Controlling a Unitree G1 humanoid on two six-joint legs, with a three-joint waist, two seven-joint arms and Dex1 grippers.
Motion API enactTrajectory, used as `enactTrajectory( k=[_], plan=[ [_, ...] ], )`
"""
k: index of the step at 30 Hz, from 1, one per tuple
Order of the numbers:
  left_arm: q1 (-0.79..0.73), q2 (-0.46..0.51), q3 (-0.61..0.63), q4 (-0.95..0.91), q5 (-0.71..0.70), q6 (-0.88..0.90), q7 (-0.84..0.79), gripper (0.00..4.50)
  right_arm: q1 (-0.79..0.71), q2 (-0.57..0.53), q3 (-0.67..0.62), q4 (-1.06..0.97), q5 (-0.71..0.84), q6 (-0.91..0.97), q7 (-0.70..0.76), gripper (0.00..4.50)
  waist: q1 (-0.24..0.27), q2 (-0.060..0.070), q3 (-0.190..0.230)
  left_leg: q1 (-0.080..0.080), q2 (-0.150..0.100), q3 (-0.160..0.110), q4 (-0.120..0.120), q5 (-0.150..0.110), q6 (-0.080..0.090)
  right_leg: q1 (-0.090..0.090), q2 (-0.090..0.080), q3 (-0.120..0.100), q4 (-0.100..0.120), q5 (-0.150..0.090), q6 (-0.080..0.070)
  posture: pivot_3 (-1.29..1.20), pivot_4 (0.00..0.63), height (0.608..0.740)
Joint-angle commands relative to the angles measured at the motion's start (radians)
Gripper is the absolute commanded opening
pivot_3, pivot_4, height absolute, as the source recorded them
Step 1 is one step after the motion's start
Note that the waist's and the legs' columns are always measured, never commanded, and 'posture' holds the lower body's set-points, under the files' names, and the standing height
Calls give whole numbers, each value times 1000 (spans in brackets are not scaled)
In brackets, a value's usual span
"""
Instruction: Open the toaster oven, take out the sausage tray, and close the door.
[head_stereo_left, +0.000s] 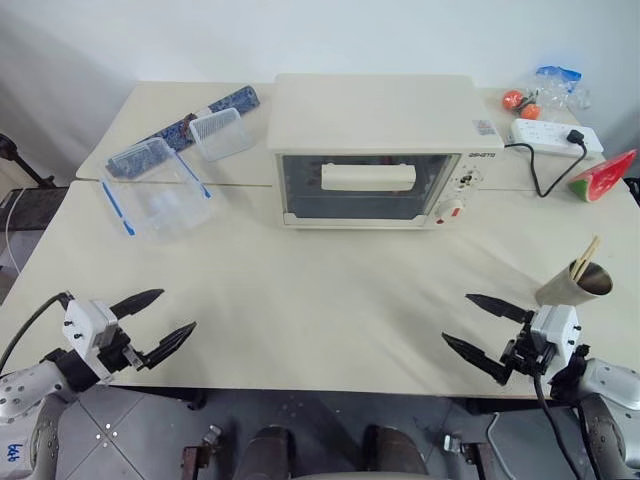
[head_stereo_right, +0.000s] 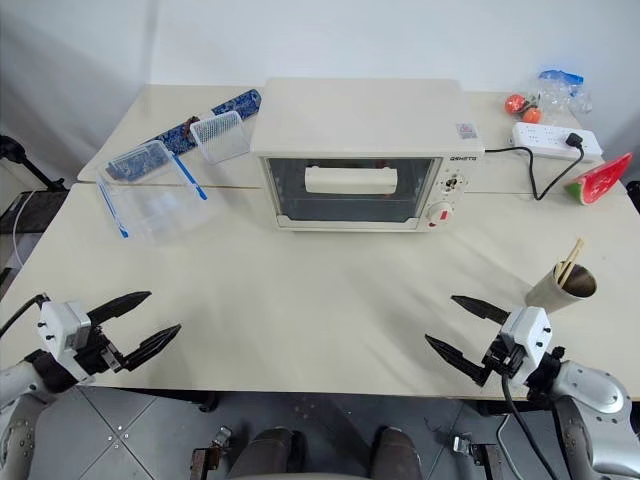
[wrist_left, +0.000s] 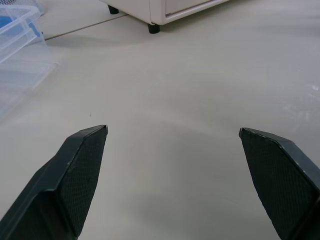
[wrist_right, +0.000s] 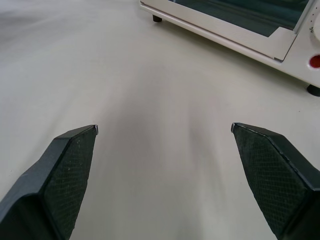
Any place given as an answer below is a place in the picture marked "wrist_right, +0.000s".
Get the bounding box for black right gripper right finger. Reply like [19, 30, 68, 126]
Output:
[230, 122, 320, 240]

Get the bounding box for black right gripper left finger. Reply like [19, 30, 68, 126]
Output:
[0, 124, 99, 240]

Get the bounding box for white toaster oven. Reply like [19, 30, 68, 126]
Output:
[139, 0, 320, 98]

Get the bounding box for white oven glass door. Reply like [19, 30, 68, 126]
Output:
[140, 0, 313, 62]

